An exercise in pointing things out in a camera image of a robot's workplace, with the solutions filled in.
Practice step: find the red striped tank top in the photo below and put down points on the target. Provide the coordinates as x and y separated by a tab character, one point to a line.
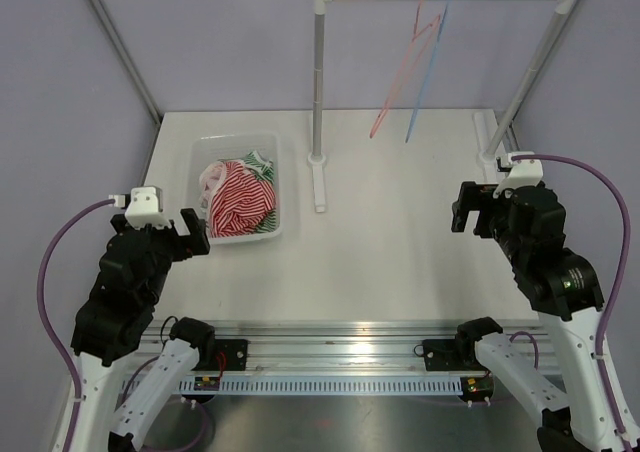
232	199

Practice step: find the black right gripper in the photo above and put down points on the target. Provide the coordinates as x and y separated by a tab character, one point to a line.
476	196

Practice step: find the aluminium mounting rail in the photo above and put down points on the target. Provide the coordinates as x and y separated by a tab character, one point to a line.
334	348

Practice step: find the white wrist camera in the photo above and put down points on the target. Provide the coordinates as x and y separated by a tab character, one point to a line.
520	172
143	207

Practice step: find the clear plastic basket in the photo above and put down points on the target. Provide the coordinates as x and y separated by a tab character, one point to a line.
207	150

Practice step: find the green striped tank top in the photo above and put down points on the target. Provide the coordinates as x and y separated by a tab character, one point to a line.
263	170

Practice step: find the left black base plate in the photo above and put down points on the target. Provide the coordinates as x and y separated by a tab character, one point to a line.
229	354

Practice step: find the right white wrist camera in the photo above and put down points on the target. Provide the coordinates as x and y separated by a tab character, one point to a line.
520	172

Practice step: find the pink wire hanger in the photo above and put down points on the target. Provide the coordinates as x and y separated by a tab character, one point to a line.
421	38

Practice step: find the white slotted cable duct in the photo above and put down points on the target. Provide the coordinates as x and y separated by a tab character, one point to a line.
322	385

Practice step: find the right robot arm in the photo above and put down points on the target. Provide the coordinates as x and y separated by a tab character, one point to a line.
590	414

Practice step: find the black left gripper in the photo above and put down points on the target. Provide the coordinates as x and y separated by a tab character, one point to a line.
186	245

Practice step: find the grey clothes rack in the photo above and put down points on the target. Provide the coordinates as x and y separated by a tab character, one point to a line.
488	152

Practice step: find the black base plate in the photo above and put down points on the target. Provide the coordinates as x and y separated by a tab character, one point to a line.
441	355
229	354

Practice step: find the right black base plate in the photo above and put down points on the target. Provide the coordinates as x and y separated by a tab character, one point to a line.
441	355

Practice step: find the blue wire hanger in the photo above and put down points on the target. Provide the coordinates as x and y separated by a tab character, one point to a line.
428	73

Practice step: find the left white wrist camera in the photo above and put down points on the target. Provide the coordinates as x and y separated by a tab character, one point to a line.
143	207

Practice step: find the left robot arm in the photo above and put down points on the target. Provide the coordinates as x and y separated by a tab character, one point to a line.
108	331

